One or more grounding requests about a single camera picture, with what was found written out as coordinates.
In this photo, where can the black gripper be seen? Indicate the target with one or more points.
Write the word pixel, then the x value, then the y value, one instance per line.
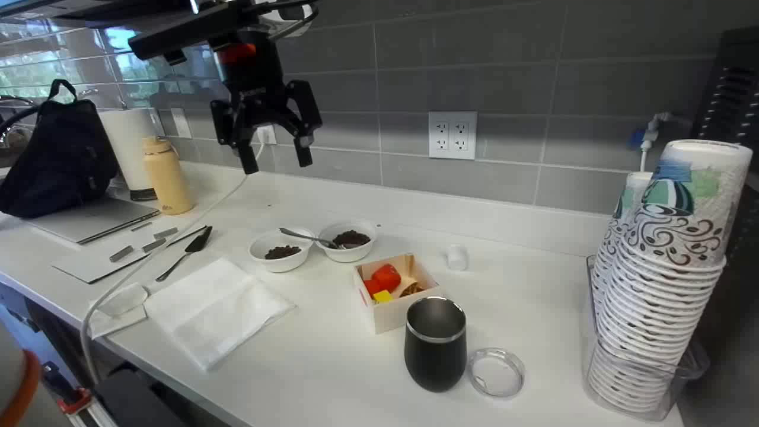
pixel 262 94

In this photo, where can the red round object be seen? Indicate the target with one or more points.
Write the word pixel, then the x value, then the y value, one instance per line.
pixel 382 281

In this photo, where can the small wooden box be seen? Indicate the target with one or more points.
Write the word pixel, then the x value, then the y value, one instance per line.
pixel 416 283

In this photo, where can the metal spoon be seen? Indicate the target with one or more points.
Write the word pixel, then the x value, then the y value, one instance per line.
pixel 304 234

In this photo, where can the white bowl of beans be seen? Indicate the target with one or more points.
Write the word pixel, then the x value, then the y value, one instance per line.
pixel 281 252

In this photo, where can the tan bottle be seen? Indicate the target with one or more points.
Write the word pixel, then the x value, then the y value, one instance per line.
pixel 167 175

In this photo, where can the white bowl with spoon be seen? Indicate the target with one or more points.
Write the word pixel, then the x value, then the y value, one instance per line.
pixel 350 240

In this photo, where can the paper towel roll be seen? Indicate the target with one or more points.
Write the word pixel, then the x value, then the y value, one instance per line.
pixel 126 131

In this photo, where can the white folded cloth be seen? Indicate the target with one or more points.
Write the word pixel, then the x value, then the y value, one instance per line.
pixel 214 309

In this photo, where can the yellow block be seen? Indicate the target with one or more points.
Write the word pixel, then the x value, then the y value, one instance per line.
pixel 382 297

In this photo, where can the white cutting board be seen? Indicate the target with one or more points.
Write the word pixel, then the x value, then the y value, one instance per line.
pixel 122 249

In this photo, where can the black bag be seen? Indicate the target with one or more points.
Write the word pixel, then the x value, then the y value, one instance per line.
pixel 68 160

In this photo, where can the black metal tumbler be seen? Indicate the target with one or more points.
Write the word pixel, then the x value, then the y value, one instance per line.
pixel 435 346

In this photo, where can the clear plastic lid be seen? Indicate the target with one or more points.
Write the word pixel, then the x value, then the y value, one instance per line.
pixel 496 372

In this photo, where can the blue spray bottle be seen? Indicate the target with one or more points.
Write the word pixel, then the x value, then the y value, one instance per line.
pixel 644 138

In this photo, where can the white wall outlet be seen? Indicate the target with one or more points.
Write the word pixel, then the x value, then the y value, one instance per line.
pixel 452 132

